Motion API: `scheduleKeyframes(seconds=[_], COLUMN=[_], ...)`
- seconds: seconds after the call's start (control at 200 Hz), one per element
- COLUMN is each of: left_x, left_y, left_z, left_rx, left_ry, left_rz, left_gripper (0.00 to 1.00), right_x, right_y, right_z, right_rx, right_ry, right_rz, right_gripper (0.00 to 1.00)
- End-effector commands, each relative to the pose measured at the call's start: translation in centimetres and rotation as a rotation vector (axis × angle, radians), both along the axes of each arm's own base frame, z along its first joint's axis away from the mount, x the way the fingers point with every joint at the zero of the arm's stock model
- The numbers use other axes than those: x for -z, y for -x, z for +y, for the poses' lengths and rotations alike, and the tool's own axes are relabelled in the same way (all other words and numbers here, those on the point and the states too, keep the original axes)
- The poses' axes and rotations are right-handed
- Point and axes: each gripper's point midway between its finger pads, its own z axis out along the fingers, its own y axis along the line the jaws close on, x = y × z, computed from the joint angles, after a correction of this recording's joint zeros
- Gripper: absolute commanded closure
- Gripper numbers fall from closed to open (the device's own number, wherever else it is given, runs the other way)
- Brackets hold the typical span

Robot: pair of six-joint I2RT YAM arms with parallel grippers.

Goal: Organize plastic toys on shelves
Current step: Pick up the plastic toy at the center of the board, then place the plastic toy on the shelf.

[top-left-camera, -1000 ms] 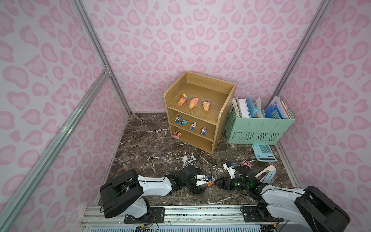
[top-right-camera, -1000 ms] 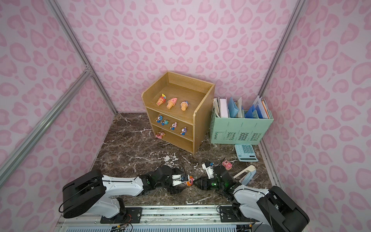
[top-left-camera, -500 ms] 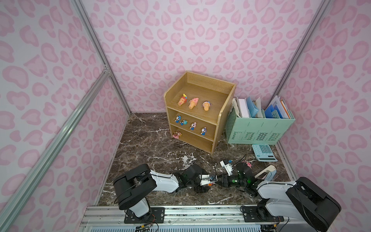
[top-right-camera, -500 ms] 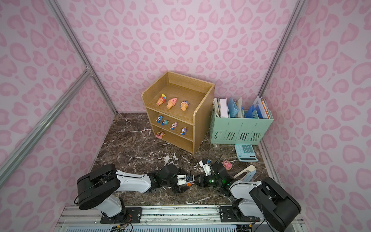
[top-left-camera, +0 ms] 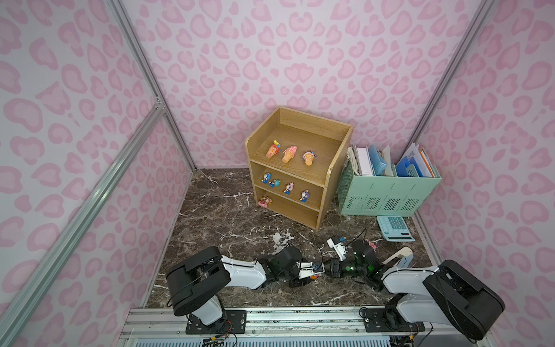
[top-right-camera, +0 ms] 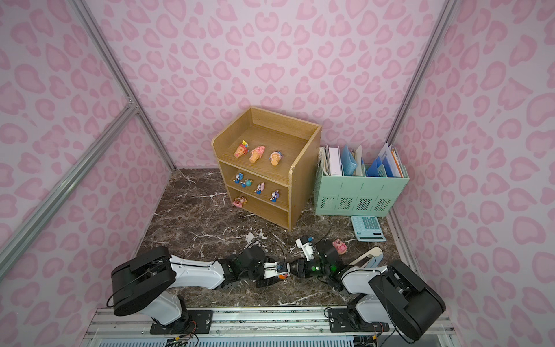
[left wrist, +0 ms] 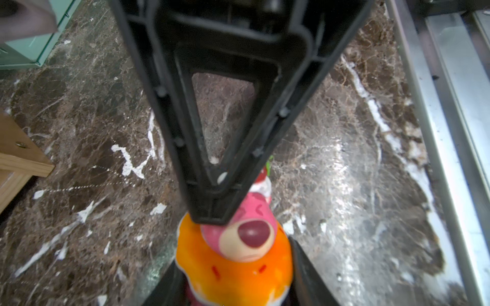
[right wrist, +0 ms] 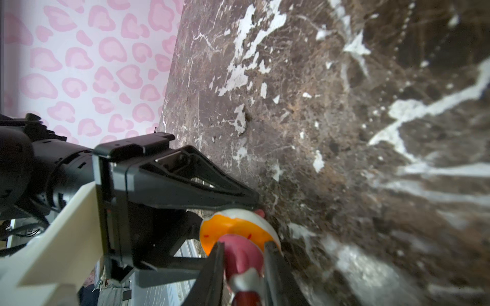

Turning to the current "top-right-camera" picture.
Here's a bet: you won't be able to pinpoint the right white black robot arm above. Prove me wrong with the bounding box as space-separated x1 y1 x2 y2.
289 237 446 343

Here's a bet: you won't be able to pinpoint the mint green file organizer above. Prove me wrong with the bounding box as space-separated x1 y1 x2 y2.
314 166 409 217

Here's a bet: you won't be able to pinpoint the mint green calculator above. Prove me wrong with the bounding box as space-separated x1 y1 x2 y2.
351 216 387 243

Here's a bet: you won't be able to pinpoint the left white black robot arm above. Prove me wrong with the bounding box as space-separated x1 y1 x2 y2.
107 246 291 326

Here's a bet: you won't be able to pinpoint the wooden three-tier shelf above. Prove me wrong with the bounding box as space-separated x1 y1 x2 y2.
212 108 322 229

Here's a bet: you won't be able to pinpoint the white blue stapler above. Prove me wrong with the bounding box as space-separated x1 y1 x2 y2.
349 247 384 268

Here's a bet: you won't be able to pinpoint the blue pink pig figure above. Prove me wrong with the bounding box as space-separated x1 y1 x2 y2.
254 182 265 195

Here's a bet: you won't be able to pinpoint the sprinkled ice cream cone toy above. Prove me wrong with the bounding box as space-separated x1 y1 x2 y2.
234 140 249 159

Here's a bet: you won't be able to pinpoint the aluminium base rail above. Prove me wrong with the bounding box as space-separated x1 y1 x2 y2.
82 303 460 347

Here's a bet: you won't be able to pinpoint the pink round toy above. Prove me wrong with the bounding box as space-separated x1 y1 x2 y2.
332 239 348 255

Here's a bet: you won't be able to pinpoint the papers and folders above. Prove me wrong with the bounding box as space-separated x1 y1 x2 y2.
318 143 409 179

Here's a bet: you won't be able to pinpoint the small purple figure toy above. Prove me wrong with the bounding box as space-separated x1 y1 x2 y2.
270 189 280 202

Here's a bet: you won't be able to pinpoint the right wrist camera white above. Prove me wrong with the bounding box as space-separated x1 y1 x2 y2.
296 237 315 261

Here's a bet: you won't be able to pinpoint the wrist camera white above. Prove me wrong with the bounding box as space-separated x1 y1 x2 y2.
263 262 289 279
296 237 315 261

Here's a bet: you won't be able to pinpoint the small blue figure toy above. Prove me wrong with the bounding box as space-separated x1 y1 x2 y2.
233 172 244 184

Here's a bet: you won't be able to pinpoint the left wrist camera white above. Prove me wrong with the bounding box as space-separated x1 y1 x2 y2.
263 262 289 279

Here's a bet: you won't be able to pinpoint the pink ice cream cone toy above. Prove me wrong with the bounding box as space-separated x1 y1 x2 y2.
249 146 265 163

